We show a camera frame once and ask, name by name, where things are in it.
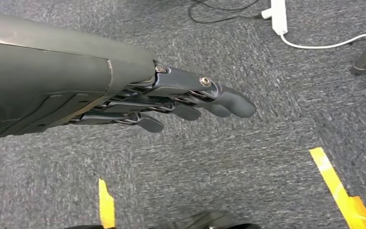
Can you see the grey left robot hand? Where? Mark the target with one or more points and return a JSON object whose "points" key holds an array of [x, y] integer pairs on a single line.
{"points": [[60, 79]]}

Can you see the yellow floor tape strip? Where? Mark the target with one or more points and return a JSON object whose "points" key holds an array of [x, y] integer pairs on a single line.
{"points": [[341, 189], [106, 205]]}

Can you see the black robot foot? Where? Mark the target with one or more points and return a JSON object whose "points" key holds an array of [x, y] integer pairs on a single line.
{"points": [[211, 221]]}

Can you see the white power strip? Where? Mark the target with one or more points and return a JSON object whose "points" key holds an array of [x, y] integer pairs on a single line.
{"points": [[279, 17]]}

